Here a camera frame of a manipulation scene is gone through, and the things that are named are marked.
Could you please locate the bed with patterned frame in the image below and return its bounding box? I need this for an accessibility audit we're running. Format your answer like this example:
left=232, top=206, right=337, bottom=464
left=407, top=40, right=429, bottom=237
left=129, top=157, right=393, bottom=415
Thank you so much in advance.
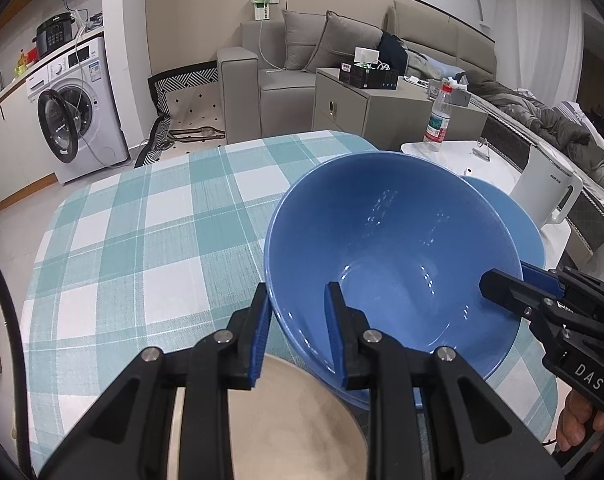
left=482, top=110, right=604, bottom=261

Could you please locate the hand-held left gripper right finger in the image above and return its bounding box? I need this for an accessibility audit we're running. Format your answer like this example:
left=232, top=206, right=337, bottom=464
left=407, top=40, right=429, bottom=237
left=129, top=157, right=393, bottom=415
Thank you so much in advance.
left=325, top=281, right=567, bottom=480

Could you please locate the cream round plate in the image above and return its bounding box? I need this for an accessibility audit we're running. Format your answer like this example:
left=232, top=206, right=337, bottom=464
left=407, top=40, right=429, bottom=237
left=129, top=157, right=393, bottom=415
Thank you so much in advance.
left=167, top=352, right=370, bottom=480

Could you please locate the white side table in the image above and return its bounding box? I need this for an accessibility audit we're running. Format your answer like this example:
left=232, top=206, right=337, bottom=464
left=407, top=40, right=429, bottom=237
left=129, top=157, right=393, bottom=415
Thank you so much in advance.
left=401, top=139, right=573, bottom=266

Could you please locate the clear water bottle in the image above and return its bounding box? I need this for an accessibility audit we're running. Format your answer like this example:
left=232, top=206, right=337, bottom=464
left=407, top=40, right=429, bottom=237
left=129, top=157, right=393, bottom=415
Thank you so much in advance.
left=422, top=85, right=454, bottom=153

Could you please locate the teal checked tablecloth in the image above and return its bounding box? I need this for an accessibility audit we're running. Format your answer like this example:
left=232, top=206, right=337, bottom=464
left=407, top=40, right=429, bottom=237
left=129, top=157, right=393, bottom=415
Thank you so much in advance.
left=20, top=130, right=558, bottom=480

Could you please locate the beige bedside cabinet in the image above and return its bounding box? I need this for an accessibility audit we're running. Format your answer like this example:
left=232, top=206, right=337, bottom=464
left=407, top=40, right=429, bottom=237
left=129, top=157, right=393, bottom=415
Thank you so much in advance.
left=312, top=67, right=488, bottom=153

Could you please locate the black box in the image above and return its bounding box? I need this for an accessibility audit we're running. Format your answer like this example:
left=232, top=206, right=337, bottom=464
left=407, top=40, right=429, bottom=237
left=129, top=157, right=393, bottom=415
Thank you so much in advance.
left=339, top=62, right=399, bottom=90

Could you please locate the dark clothing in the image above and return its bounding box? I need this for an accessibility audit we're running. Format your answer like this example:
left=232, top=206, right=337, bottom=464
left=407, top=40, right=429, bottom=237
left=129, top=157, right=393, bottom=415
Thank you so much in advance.
left=379, top=32, right=407, bottom=71

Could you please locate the white washing machine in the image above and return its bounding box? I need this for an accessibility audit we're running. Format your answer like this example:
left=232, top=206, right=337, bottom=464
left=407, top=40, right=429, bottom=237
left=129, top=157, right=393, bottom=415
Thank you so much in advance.
left=26, top=36, right=130, bottom=185

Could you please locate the grey sofa pillow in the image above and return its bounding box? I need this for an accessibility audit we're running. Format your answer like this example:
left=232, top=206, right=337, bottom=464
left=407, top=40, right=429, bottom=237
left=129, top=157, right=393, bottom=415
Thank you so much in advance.
left=282, top=9, right=327, bottom=72
left=304, top=12, right=387, bottom=73

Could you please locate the white curtain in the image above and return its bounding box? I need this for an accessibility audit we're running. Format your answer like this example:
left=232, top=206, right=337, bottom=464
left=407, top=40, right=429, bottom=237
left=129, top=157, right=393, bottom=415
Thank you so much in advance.
left=512, top=0, right=593, bottom=106

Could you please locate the black pressure cooker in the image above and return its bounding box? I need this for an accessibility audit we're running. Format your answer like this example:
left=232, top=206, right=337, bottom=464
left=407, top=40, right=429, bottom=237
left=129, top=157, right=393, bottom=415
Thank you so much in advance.
left=34, top=14, right=78, bottom=58

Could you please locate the grey blanket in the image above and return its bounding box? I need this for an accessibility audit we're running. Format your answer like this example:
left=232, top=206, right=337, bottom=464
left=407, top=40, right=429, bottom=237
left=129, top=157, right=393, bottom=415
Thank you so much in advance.
left=462, top=67, right=604, bottom=151

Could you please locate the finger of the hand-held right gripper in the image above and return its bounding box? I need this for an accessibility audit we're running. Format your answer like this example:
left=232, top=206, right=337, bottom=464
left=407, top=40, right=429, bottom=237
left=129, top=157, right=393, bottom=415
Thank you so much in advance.
left=479, top=269, right=604, bottom=342
left=521, top=261, right=604, bottom=314

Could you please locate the person's right hand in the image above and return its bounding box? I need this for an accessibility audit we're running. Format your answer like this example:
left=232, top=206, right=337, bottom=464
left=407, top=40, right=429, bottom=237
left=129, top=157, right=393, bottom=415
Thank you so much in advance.
left=555, top=389, right=604, bottom=454

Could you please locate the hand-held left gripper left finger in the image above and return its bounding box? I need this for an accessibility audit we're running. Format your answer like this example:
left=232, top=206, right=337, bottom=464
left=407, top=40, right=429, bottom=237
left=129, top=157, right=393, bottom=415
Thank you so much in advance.
left=36, top=282, right=273, bottom=480

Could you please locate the blue bowl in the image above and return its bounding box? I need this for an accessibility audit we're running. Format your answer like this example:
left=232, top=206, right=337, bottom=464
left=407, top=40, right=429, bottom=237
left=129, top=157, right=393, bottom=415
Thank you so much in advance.
left=462, top=175, right=548, bottom=273
left=263, top=152, right=524, bottom=381
left=282, top=330, right=425, bottom=411

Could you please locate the white kitchen counter cabinet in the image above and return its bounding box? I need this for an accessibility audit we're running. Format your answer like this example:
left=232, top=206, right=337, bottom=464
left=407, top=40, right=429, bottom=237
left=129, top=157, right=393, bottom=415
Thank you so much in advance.
left=0, top=77, right=60, bottom=211

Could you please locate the brown long-handled tool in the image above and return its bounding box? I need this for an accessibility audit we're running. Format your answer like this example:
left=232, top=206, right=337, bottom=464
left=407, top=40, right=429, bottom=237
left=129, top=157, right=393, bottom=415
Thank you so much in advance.
left=168, top=127, right=226, bottom=143

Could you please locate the wall socket with green charger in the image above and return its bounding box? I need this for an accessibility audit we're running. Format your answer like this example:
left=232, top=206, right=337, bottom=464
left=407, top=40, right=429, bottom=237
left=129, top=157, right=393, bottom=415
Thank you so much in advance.
left=249, top=0, right=280, bottom=21

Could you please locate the white electric kettle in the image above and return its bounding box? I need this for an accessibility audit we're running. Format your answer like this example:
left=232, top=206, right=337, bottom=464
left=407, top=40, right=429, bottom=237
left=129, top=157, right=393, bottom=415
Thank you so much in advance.
left=509, top=141, right=584, bottom=226

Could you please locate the grey sofa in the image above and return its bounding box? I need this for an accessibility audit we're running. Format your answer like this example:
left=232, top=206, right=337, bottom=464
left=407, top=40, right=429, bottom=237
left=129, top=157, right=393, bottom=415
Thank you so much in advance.
left=217, top=0, right=498, bottom=143

